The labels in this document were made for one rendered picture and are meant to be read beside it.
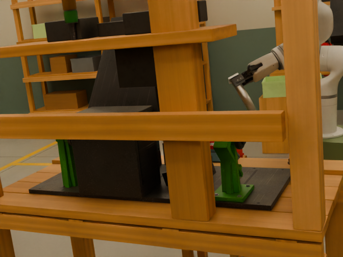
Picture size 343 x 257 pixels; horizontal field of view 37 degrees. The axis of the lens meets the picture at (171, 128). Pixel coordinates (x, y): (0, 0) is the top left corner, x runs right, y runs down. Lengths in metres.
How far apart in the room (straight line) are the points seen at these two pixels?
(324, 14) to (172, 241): 1.15
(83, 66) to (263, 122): 6.61
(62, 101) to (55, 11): 1.54
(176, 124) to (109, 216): 0.51
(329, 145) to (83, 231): 1.18
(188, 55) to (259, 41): 6.00
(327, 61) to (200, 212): 1.02
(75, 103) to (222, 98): 2.36
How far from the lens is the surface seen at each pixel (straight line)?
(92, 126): 1.83
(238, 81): 1.81
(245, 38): 7.67
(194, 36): 1.60
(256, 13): 7.62
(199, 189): 1.76
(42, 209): 2.17
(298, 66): 1.56
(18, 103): 9.57
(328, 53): 2.44
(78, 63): 8.09
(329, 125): 2.52
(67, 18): 1.90
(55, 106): 8.49
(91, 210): 2.03
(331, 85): 2.47
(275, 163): 2.31
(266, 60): 1.82
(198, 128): 1.64
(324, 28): 2.34
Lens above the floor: 1.60
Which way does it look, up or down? 13 degrees down
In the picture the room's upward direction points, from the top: 6 degrees counter-clockwise
